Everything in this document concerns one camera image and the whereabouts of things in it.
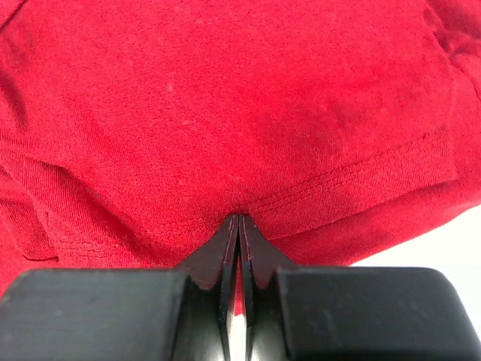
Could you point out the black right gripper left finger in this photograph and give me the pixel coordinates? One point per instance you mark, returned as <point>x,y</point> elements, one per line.
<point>179,313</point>

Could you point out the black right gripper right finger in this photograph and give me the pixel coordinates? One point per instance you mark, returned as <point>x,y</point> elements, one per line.
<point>296,312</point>

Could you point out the red t-shirt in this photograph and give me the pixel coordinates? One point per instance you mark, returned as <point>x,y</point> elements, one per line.
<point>131,129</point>

